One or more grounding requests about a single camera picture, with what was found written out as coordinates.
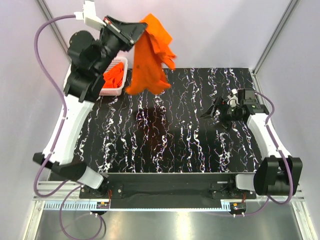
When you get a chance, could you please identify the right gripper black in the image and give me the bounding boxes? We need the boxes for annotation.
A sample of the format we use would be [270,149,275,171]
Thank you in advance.
[199,96,243,133]

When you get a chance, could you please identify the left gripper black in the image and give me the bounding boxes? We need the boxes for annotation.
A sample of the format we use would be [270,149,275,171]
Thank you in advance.
[93,15,148,76]

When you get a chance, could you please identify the orange t shirt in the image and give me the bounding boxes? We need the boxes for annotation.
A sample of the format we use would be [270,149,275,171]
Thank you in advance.
[125,13,176,95]

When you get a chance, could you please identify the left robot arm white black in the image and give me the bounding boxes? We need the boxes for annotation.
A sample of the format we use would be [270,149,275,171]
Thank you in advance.
[32,16,148,198]

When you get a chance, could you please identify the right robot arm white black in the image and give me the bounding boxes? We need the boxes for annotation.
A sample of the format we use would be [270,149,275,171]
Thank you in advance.
[201,96,303,199]

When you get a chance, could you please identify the orange t shirts in basket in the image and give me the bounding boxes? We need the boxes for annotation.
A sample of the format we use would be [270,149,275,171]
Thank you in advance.
[102,62,124,89]

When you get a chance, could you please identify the black marble pattern mat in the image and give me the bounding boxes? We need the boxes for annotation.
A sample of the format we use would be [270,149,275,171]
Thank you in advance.
[73,68,263,174]

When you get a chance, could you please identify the white plastic basket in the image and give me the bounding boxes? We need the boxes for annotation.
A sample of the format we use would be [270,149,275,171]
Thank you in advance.
[63,56,129,97]

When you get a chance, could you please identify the right connector box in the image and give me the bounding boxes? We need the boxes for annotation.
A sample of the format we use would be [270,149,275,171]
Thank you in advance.
[230,202,247,211]

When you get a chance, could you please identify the connector box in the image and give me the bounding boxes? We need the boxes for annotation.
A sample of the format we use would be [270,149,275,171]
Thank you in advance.
[230,202,247,211]
[96,201,110,209]

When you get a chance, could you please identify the left connector box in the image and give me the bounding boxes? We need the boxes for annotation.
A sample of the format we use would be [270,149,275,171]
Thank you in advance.
[96,201,110,209]

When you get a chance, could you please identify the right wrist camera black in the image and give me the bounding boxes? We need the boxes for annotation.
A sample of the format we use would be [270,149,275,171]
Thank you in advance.
[226,89,258,108]

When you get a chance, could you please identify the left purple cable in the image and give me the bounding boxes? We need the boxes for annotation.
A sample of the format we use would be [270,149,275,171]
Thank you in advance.
[33,14,107,240]

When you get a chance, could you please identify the purple cable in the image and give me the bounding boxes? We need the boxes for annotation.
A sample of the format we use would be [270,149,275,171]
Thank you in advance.
[33,14,107,240]
[207,91,295,218]

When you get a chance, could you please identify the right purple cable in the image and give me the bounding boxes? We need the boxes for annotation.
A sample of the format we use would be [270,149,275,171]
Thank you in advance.
[207,91,295,218]

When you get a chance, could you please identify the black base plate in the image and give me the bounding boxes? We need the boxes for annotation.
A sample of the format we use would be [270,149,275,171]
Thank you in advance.
[83,173,255,199]

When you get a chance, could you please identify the aluminium frame rail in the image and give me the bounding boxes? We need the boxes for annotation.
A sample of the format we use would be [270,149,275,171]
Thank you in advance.
[32,181,306,212]

